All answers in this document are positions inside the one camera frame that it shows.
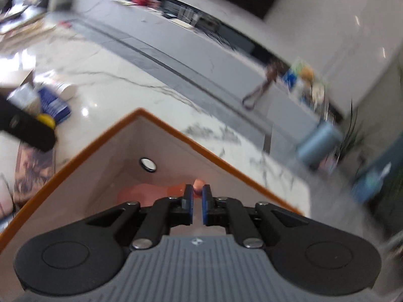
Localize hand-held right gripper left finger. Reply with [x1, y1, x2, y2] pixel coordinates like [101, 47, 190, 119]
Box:
[84, 184, 194, 250]

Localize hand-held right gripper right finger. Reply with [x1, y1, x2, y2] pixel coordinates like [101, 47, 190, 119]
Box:
[202, 184, 311, 249]

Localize yellow round container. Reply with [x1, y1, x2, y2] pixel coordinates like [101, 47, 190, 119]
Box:
[36, 114, 57, 130]

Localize blue packet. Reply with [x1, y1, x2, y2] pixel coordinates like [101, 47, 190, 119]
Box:
[37, 87, 72, 123]

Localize dark printed book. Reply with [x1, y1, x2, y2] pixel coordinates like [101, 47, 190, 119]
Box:
[13, 141, 56, 209]

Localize pink pump bottle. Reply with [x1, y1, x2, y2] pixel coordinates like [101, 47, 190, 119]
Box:
[117, 179, 204, 206]

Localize orange cardboard box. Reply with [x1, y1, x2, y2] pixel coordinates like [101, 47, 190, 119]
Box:
[0, 108, 305, 302]

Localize small round silver disc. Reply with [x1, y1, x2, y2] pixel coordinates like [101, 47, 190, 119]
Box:
[139, 158, 157, 173]

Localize grey pedal trash bin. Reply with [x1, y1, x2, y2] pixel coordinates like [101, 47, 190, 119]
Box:
[297, 122, 344, 168]

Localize white marble tv cabinet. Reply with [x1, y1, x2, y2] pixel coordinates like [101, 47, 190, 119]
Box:
[71, 0, 342, 139]

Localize teddy bear picture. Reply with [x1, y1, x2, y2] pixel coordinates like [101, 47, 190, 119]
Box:
[283, 57, 316, 101]

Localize tall green potted plant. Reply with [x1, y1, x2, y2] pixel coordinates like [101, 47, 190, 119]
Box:
[338, 99, 368, 164]

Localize blue water jug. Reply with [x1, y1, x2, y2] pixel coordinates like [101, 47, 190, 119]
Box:
[352, 163, 392, 203]

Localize brown bag with strap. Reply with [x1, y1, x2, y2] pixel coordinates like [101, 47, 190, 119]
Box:
[242, 57, 285, 110]

